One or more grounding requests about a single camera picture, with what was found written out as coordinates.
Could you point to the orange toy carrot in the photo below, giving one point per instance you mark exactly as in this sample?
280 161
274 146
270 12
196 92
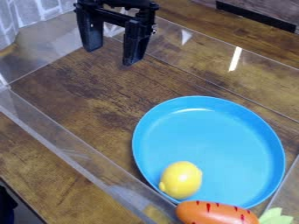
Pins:
200 212

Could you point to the yellow toy lemon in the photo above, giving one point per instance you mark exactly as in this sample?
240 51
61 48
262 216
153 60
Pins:
180 180

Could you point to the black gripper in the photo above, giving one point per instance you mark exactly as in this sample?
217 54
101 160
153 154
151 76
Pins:
133 14

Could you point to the dark baseboard strip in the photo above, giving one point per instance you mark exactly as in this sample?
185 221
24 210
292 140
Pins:
256 16

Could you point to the blue round plastic tray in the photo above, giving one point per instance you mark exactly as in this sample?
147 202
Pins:
224 139

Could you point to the white brick pattern curtain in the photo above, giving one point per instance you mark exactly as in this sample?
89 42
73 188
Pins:
19 13

